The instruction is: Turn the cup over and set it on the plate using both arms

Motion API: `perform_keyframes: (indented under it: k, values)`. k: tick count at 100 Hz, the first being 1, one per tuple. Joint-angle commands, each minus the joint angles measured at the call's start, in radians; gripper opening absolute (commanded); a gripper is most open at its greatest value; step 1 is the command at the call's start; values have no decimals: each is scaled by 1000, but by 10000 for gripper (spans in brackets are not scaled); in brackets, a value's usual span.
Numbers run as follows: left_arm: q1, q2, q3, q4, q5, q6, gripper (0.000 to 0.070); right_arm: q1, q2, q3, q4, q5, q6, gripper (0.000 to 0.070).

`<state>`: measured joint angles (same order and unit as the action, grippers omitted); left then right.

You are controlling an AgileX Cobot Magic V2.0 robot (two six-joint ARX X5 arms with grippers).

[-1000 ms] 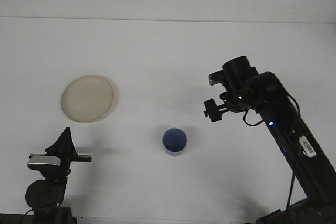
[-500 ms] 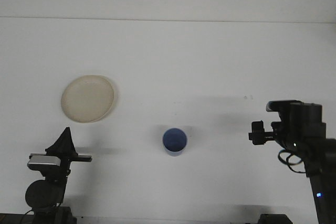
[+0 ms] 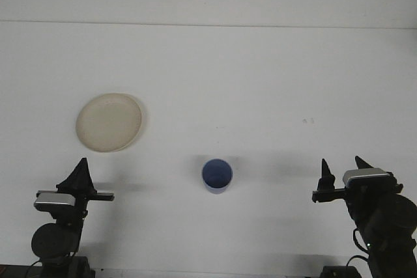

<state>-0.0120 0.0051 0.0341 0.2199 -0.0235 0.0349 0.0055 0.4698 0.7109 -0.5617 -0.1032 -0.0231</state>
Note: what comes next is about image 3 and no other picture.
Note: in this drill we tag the pale blue cup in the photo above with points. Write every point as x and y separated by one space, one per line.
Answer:
216 174

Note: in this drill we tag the pale round plate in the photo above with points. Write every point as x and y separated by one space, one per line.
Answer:
109 123

